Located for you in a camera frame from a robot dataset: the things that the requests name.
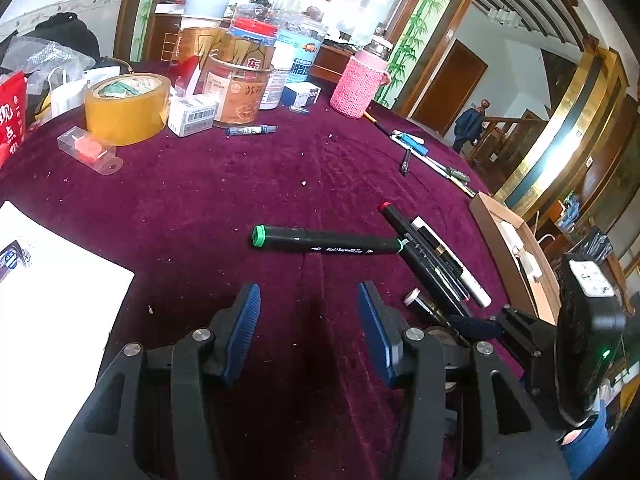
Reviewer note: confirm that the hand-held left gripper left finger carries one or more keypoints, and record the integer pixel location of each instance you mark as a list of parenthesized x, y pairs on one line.
[(242, 330)]

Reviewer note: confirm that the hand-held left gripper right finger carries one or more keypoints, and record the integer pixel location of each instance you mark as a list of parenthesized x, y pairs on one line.
[(375, 330)]

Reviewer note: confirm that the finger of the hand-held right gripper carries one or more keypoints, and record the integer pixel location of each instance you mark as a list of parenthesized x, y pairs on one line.
[(525, 332)]

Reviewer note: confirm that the black marker white cap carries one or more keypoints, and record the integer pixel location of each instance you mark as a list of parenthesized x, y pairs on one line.
[(477, 292)]

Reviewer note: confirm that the black marker red cap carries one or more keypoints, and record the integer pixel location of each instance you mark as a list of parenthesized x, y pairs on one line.
[(425, 265)]

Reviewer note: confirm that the cardboard box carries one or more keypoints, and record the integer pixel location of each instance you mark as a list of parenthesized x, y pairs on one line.
[(492, 240)]

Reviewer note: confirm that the black marker green cap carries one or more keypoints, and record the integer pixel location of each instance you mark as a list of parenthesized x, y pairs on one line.
[(325, 241)]

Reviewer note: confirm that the person's right forearm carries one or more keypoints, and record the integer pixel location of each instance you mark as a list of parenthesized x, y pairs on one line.
[(590, 445)]

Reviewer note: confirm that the maroon tablecloth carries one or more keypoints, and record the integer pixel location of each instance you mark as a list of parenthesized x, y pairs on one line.
[(200, 185)]

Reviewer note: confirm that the white paper sheet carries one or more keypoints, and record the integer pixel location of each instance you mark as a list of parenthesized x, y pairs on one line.
[(55, 340)]

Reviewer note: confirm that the wooden staircase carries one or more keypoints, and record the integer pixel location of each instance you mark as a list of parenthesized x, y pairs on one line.
[(510, 135)]

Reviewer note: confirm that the blue pen refill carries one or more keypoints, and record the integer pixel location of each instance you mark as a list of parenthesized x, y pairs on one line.
[(250, 130)]

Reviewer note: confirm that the white barcode box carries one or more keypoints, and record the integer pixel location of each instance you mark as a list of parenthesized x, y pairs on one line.
[(192, 116)]

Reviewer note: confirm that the gold pillar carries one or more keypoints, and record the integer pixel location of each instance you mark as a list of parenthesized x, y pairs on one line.
[(575, 110)]

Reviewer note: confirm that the clear case with red piece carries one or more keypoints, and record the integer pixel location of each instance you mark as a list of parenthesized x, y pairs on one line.
[(90, 150)]

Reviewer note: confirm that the small blue white box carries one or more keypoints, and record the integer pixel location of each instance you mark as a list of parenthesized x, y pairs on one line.
[(301, 94)]

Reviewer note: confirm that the yellow tape roll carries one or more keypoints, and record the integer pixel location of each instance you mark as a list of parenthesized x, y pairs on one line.
[(125, 115)]

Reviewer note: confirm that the pink knitted cup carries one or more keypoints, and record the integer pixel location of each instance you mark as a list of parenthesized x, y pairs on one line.
[(357, 85)]

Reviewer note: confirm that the wooden door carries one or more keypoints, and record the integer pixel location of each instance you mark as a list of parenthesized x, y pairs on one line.
[(447, 80)]

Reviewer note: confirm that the plastic jar blue label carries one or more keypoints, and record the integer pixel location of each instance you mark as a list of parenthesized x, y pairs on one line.
[(300, 45)]

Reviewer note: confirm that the brown carton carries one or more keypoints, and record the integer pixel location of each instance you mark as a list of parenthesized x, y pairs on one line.
[(195, 42)]

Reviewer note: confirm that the white paper bag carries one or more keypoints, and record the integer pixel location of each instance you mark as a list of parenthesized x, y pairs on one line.
[(62, 95)]

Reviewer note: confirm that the plastic jar red lid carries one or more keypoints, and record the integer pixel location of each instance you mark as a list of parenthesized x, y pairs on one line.
[(252, 27)]

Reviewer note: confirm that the red packet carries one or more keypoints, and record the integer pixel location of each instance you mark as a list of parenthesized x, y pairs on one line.
[(10, 120)]

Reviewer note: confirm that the bubble wrap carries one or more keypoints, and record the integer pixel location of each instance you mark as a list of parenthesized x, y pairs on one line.
[(50, 55)]

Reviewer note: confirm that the black bag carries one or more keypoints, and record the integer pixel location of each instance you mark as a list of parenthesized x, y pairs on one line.
[(65, 30)]

